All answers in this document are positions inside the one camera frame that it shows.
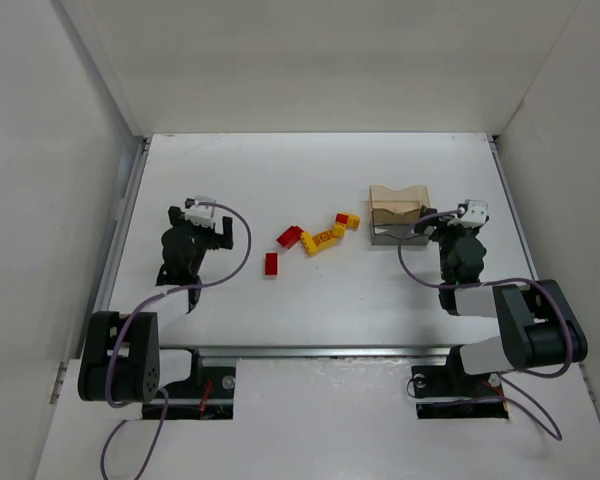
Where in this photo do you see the red lego brick stack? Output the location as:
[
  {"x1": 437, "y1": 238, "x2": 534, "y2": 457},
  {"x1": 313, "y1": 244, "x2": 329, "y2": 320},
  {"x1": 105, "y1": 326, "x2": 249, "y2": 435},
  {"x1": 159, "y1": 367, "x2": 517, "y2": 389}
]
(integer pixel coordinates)
[{"x1": 276, "y1": 225, "x2": 303, "y2": 249}]

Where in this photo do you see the red yellow lego assembly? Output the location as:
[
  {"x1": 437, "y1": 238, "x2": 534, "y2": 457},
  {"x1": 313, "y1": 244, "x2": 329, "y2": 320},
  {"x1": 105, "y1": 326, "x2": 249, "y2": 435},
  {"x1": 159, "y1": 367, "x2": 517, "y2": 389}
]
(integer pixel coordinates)
[{"x1": 332, "y1": 212, "x2": 360, "y2": 238}]

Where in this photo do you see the yellow printed lego brick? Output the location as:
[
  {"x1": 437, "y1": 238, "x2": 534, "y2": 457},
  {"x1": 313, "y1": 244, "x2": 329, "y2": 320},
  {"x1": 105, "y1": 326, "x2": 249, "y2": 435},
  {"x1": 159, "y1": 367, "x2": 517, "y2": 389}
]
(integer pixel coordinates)
[{"x1": 312, "y1": 230, "x2": 339, "y2": 252}]

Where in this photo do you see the yellow long lego brick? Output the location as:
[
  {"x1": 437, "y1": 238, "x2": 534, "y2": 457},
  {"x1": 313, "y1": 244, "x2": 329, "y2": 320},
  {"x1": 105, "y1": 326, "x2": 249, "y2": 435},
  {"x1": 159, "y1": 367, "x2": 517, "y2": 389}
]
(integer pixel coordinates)
[{"x1": 301, "y1": 231, "x2": 317, "y2": 257}]

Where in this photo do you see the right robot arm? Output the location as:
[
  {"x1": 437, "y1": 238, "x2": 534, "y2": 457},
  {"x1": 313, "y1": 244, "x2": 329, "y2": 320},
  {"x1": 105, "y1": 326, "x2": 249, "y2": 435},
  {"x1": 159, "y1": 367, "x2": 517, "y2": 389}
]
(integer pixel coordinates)
[{"x1": 414, "y1": 200, "x2": 588, "y2": 385}]

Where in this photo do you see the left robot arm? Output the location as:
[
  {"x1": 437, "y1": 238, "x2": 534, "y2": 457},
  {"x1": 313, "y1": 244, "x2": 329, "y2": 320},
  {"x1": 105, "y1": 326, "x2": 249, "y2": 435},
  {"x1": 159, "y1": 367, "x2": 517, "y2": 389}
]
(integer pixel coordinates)
[{"x1": 77, "y1": 197, "x2": 234, "y2": 404}]

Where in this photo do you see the amber clear plastic container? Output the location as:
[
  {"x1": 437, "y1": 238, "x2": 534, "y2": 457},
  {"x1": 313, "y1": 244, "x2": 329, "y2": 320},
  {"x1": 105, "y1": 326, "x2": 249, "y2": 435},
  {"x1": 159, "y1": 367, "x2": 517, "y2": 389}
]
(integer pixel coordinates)
[{"x1": 369, "y1": 185, "x2": 431, "y2": 226}]

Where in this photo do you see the grey clear plastic container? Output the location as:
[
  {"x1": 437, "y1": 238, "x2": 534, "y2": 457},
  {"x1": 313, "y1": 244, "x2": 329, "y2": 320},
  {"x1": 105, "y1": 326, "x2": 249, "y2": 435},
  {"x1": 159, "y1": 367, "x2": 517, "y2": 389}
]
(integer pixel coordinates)
[{"x1": 371, "y1": 221, "x2": 434, "y2": 246}]

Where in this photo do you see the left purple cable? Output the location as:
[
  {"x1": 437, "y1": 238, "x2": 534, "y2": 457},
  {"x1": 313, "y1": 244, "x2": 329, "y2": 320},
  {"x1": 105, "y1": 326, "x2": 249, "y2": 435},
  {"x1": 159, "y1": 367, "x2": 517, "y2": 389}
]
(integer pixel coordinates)
[{"x1": 100, "y1": 202, "x2": 254, "y2": 479}]

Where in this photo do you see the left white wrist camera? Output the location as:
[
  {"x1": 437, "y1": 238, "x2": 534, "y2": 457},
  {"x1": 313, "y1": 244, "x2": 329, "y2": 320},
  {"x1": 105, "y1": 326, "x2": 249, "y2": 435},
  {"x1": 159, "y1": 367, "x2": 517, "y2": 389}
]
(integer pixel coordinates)
[{"x1": 184, "y1": 195, "x2": 215, "y2": 228}]

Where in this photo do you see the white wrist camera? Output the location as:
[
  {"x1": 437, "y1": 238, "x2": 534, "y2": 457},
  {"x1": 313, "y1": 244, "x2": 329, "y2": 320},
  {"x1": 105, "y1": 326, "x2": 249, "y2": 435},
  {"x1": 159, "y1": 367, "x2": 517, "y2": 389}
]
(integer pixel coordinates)
[
  {"x1": 457, "y1": 199, "x2": 489, "y2": 224},
  {"x1": 184, "y1": 195, "x2": 215, "y2": 228}
]

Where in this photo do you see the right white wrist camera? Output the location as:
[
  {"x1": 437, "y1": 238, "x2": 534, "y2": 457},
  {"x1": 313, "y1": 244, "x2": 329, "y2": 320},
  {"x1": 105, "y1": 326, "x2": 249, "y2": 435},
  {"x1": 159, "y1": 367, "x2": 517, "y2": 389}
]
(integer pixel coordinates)
[{"x1": 457, "y1": 199, "x2": 489, "y2": 224}]

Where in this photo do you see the aluminium rail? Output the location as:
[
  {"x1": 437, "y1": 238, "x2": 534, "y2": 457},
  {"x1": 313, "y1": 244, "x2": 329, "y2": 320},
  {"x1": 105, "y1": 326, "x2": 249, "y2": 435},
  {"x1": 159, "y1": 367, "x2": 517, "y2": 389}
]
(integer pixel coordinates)
[{"x1": 194, "y1": 345, "x2": 456, "y2": 359}]

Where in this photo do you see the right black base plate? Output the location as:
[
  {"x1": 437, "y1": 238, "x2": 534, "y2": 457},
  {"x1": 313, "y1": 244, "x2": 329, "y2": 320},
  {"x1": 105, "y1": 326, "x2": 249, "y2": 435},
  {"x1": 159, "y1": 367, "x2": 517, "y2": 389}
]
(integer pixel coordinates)
[{"x1": 409, "y1": 365, "x2": 509, "y2": 420}]

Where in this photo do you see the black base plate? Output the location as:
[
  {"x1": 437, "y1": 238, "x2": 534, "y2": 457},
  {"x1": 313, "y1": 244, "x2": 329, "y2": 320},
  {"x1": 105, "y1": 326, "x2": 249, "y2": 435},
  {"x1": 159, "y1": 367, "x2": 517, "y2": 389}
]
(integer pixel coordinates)
[
  {"x1": 409, "y1": 365, "x2": 509, "y2": 420},
  {"x1": 166, "y1": 350, "x2": 236, "y2": 421}
]

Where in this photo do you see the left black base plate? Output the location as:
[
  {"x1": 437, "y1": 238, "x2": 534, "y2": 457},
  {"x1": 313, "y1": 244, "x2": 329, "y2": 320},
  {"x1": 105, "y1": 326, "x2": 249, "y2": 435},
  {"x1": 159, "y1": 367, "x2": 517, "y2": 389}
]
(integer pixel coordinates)
[{"x1": 166, "y1": 350, "x2": 236, "y2": 421}]

